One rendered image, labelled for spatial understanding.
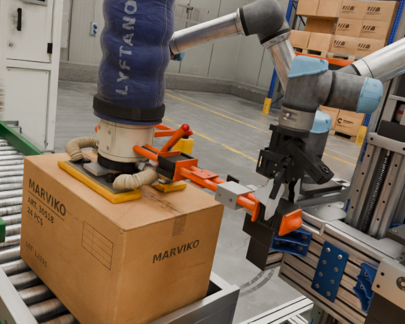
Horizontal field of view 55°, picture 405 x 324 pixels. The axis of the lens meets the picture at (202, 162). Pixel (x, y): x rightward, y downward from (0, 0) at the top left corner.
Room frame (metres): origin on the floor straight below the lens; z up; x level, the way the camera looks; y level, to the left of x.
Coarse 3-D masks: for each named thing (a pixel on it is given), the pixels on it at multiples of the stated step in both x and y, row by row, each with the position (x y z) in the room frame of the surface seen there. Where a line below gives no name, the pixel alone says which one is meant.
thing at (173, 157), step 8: (160, 152) 1.07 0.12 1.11; (168, 152) 1.09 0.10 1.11; (176, 152) 1.11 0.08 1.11; (160, 160) 1.05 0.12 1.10; (168, 160) 1.03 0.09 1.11; (176, 160) 1.06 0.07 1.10; (184, 160) 1.04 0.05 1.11; (192, 160) 1.06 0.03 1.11; (160, 168) 1.04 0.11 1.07; (168, 168) 1.03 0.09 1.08; (176, 168) 1.01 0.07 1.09; (168, 176) 1.02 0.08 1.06; (176, 176) 1.01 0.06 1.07
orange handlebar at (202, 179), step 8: (96, 128) 1.30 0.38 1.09; (160, 128) 1.50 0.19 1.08; (168, 128) 1.47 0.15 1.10; (160, 136) 1.39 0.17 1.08; (144, 152) 1.12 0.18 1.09; (152, 152) 1.12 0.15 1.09; (152, 160) 1.10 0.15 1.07; (184, 168) 1.02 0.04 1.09; (192, 168) 1.05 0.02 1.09; (184, 176) 1.01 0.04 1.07; (192, 176) 0.99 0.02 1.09; (200, 176) 0.97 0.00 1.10; (208, 176) 0.98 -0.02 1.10; (216, 176) 1.00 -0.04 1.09; (200, 184) 0.98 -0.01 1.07; (208, 184) 0.95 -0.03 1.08; (216, 184) 0.94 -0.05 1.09; (240, 200) 0.88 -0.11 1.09; (248, 200) 0.87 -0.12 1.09; (256, 200) 0.90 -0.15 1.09; (248, 208) 0.86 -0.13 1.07; (288, 224) 0.79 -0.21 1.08; (296, 224) 0.80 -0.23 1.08
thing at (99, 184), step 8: (64, 160) 1.24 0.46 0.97; (88, 160) 1.20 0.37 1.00; (64, 168) 1.20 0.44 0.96; (72, 168) 1.18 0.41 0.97; (80, 168) 1.18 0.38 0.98; (80, 176) 1.14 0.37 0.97; (88, 176) 1.13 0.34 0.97; (96, 176) 1.14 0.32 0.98; (104, 176) 1.15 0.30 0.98; (112, 176) 1.11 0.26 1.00; (88, 184) 1.10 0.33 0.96; (96, 184) 1.09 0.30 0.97; (104, 184) 1.08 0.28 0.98; (104, 192) 1.05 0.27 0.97; (112, 192) 1.05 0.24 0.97; (120, 192) 1.06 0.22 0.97; (128, 192) 1.07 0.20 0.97; (136, 192) 1.08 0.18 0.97; (112, 200) 1.02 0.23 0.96; (120, 200) 1.03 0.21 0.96; (128, 200) 1.05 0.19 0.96
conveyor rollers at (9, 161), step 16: (0, 144) 2.50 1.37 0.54; (0, 160) 2.24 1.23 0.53; (16, 160) 2.24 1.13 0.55; (0, 176) 2.00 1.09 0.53; (16, 176) 2.00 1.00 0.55; (0, 192) 1.77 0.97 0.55; (16, 192) 1.81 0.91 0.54; (0, 208) 1.61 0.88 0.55; (16, 208) 1.64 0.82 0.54; (16, 224) 1.49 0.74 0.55; (16, 240) 1.39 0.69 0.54; (0, 256) 1.26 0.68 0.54; (16, 256) 1.30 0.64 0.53; (16, 272) 1.21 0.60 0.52; (32, 272) 1.19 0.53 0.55; (16, 288) 1.13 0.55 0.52; (32, 288) 1.11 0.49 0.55; (48, 288) 1.13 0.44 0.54; (48, 304) 1.05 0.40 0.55; (64, 320) 0.99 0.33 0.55
